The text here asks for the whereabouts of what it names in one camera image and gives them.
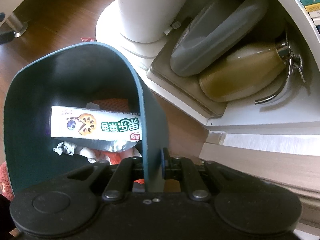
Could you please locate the white snack package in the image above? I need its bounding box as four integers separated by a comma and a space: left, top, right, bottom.
50, 106, 143, 152

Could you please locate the dark green trash bin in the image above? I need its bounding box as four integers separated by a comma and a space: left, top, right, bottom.
3, 42, 169, 193

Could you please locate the red plastic bag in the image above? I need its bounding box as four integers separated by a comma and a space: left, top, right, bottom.
93, 147, 142, 165

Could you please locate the grey paper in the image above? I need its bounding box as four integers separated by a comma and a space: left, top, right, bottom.
52, 142, 77, 155

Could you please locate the beige tray under jug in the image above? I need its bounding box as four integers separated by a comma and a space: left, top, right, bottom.
146, 17, 227, 118

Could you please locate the gold thermos kettle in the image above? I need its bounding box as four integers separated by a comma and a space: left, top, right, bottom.
198, 30, 306, 105

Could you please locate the small dark red wrapper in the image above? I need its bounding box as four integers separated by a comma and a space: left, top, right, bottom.
80, 37, 97, 42

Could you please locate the white cylindrical appliance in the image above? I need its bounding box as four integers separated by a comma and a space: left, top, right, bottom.
95, 0, 186, 59

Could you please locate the grey motor oil jug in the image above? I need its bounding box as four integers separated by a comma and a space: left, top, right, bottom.
170, 0, 268, 77

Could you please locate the metal bed leg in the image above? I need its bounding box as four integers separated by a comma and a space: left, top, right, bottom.
5, 13, 28, 38

